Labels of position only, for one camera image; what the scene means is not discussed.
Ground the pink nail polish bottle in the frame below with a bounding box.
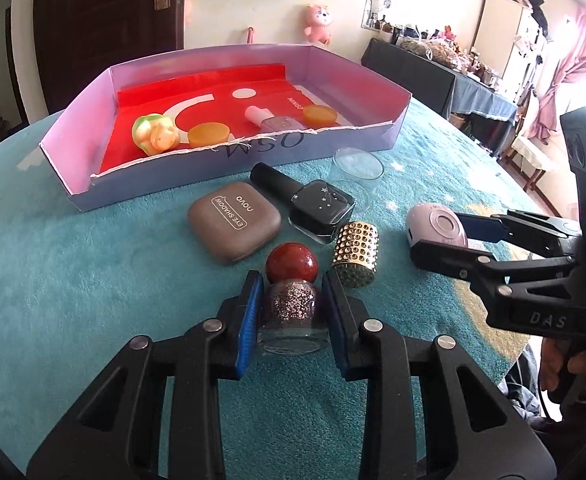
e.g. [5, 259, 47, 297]
[245, 106, 310, 131]

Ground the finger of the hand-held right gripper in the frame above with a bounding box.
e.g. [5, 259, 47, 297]
[455, 211, 584, 260]
[409, 240, 576, 286]

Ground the white cushioned stool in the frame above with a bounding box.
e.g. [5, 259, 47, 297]
[509, 125, 550, 192]

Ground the black nail polish bottle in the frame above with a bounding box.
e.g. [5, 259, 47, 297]
[249, 161, 356, 245]

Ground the clear plastic cup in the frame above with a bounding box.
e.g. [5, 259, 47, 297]
[328, 147, 385, 212]

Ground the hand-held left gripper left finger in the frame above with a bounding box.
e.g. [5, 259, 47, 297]
[26, 270, 265, 480]

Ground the side table with dark cloth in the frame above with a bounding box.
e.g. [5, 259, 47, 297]
[362, 37, 518, 156]

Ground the yellow green toy figurine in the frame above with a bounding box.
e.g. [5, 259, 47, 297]
[132, 113, 180, 153]

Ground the purple cardboard box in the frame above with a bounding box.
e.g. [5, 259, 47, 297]
[40, 43, 413, 212]

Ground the white cabinet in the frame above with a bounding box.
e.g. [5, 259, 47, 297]
[470, 0, 538, 96]

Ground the red paper liner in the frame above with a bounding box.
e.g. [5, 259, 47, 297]
[97, 62, 344, 173]

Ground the gold studded cylinder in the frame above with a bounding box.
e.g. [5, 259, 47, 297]
[331, 221, 379, 288]

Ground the dark wooden door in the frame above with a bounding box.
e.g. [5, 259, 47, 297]
[33, 0, 186, 116]

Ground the pink round device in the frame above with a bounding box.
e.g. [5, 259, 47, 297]
[406, 202, 470, 261]

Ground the clutter of small bottles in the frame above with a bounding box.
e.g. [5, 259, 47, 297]
[368, 15, 508, 86]

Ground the person's right hand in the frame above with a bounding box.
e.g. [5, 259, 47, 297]
[540, 335, 586, 405]

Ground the orange round soap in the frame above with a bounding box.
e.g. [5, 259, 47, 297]
[188, 123, 229, 149]
[302, 105, 337, 128]

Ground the brown eyeshadow case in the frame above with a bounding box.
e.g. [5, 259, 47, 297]
[188, 182, 282, 264]

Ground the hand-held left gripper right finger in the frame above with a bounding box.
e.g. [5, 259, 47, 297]
[321, 270, 548, 480]

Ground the glitter nail polish bottle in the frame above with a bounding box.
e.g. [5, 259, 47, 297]
[257, 242, 331, 358]

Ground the pink plush toy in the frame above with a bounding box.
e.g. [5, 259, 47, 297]
[302, 4, 335, 46]

